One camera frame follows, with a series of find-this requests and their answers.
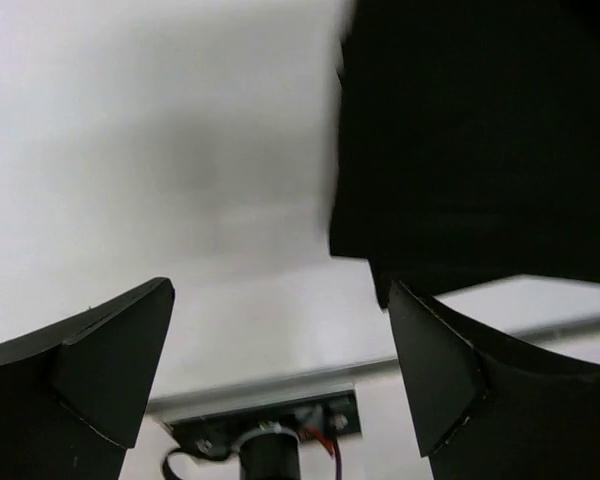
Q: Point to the front aluminium rail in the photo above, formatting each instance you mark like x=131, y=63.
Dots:
x=323, y=382

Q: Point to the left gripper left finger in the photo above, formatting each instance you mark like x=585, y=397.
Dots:
x=73, y=394

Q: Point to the black trousers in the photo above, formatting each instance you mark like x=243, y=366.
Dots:
x=468, y=144

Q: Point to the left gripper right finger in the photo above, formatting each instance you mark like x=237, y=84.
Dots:
x=486, y=405

